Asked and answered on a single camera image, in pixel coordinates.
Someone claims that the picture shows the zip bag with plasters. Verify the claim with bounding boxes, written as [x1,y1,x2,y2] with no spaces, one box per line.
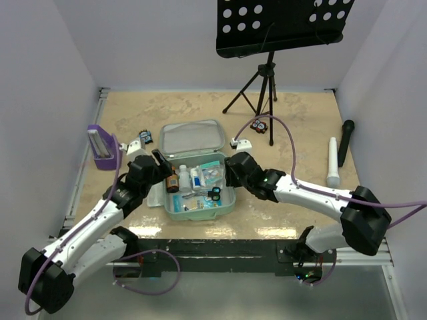
[147,182,165,208]

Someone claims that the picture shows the teal packet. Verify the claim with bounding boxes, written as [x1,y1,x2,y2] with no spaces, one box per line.
[199,161,224,185]

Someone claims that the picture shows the amber medicine bottle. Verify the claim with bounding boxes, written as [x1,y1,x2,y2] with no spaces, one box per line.
[166,167,179,193]

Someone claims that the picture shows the black handled scissors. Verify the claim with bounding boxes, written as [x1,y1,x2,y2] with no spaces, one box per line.
[182,187,221,202]

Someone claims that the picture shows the white plastic bottle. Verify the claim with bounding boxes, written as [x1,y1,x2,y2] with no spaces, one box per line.
[178,165,191,193]

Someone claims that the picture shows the white bandage roll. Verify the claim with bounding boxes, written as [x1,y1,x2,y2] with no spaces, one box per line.
[190,167,203,191]

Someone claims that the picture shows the mint green medicine case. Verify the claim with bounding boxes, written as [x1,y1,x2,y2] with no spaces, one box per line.
[159,119,236,221]

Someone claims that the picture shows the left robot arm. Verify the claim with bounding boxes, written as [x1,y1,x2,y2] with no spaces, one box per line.
[18,149,172,315]

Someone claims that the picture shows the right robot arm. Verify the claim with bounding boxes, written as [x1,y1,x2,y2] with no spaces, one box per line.
[225,152,392,262]

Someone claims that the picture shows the blue owl toy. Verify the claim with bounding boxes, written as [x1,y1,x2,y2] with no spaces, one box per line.
[139,129,153,145]

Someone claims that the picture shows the red owl toy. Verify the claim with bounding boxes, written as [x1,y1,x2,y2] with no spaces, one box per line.
[250,119,268,134]

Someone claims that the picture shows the purple metronome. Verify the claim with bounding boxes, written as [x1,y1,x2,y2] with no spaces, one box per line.
[87,124,122,171]

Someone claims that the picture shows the white microphone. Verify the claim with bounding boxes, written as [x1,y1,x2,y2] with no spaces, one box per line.
[326,137,341,189]

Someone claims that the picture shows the black microphone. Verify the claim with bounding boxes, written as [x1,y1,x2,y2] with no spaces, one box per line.
[338,119,355,167]

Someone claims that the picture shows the black music stand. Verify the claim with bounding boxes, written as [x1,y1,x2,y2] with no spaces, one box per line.
[216,0,358,147]

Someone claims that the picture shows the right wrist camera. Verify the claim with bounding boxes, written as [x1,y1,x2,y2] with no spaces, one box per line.
[230,137,253,153]

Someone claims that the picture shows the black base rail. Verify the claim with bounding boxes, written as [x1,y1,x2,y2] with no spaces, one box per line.
[99,238,336,278]

